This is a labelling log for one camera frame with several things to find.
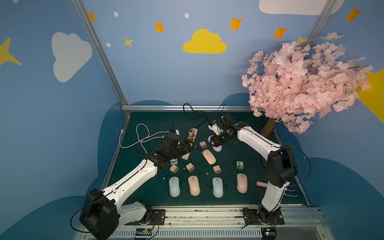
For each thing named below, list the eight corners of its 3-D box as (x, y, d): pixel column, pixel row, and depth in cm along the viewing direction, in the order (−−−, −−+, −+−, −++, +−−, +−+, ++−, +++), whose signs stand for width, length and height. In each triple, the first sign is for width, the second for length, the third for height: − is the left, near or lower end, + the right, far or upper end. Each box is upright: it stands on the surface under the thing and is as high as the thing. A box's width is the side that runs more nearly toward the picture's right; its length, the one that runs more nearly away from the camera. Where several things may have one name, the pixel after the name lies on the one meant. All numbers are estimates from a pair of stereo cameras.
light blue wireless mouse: (213, 197, 82) (213, 196, 80) (211, 178, 89) (212, 177, 87) (224, 197, 82) (224, 196, 80) (221, 178, 89) (222, 177, 87)
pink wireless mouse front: (187, 195, 83) (187, 194, 81) (188, 177, 89) (188, 175, 87) (200, 195, 83) (200, 194, 81) (199, 177, 90) (199, 175, 87)
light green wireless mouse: (170, 198, 82) (169, 197, 80) (169, 178, 89) (168, 177, 87) (180, 196, 82) (180, 195, 81) (179, 177, 89) (178, 176, 88)
